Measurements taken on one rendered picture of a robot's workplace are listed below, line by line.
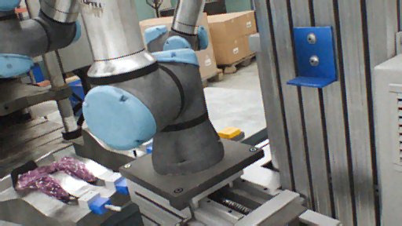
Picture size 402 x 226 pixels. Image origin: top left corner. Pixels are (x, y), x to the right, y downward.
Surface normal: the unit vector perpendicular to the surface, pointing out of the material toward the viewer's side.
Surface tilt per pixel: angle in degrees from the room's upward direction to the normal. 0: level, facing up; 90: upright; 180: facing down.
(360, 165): 90
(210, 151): 72
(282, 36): 90
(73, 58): 90
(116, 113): 97
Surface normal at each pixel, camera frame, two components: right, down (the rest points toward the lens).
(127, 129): -0.41, 0.48
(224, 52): -0.64, 0.36
